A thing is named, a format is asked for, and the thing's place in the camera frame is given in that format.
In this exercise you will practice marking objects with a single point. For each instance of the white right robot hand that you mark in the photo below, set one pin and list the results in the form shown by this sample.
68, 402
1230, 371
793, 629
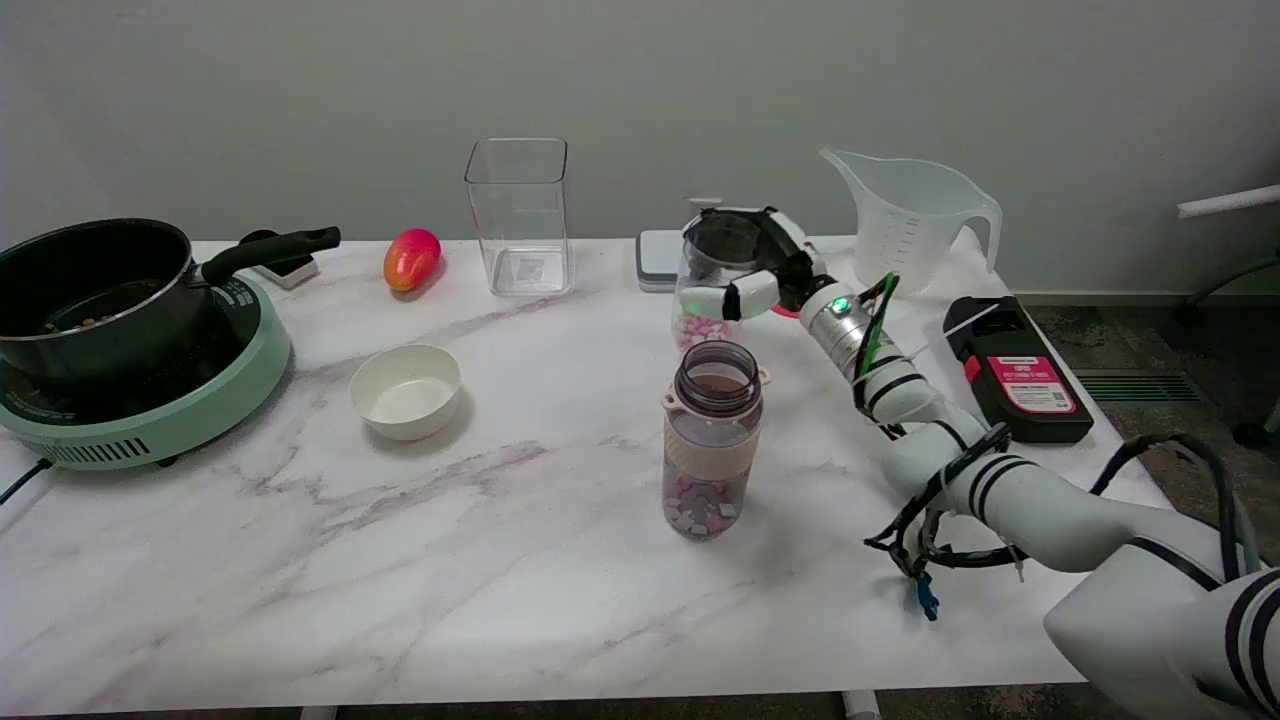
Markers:
755, 295

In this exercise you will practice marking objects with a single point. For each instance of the clear square plastic container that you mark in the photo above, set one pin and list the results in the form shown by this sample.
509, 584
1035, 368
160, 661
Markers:
520, 220

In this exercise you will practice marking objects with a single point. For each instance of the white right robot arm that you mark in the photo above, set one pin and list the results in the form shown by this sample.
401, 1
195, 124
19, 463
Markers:
1050, 510

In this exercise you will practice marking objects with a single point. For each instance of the floor vent grille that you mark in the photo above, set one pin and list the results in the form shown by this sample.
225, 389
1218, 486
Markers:
1135, 386

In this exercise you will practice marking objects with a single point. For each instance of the large clear measuring jug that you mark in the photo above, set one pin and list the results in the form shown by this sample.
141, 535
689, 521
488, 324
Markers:
905, 225

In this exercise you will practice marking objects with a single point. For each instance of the small clear measuring cup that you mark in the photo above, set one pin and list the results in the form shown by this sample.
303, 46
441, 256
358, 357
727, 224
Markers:
715, 250

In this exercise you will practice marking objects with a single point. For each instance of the purple water bottle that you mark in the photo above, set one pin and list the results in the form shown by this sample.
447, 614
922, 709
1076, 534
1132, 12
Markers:
710, 450

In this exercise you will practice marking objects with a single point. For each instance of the black saucepan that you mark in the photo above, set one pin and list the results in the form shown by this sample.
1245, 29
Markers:
100, 300

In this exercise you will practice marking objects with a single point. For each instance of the white table leg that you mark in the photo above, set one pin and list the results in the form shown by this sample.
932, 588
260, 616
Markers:
861, 706
318, 713

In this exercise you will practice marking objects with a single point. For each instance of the grey white kitchen scale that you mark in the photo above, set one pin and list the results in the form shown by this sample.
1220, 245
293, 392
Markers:
657, 260

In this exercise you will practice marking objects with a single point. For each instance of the green induction cooker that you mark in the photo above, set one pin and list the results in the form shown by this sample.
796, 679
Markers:
190, 410

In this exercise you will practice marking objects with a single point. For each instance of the white tube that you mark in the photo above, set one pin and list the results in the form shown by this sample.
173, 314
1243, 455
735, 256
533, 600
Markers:
1230, 201

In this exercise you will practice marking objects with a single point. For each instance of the white bowl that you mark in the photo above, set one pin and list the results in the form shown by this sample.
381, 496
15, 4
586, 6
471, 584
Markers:
405, 400

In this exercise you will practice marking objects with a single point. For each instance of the small white black device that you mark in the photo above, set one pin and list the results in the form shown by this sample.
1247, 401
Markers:
290, 270

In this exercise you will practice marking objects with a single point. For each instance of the red orange toy mango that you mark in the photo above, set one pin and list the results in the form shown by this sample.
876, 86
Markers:
410, 260

